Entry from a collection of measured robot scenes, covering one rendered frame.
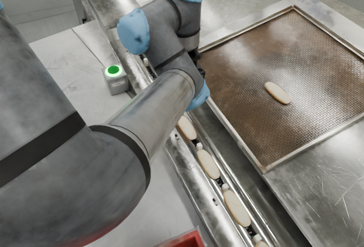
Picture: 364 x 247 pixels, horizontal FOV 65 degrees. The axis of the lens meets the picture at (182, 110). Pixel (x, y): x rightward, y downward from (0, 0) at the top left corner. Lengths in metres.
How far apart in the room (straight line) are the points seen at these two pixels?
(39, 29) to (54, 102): 2.88
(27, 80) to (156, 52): 0.36
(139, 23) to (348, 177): 0.61
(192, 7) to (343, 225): 0.58
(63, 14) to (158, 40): 2.72
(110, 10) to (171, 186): 0.79
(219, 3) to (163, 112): 1.18
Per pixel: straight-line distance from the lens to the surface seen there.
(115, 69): 1.01
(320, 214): 0.77
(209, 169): 0.80
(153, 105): 0.38
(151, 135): 0.33
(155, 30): 0.55
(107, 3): 1.34
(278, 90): 0.92
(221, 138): 0.90
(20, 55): 0.23
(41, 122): 0.21
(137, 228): 0.78
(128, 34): 0.55
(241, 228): 0.75
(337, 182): 0.81
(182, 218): 0.78
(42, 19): 3.24
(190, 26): 0.63
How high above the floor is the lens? 1.55
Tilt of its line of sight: 50 degrees down
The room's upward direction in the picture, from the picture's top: straight up
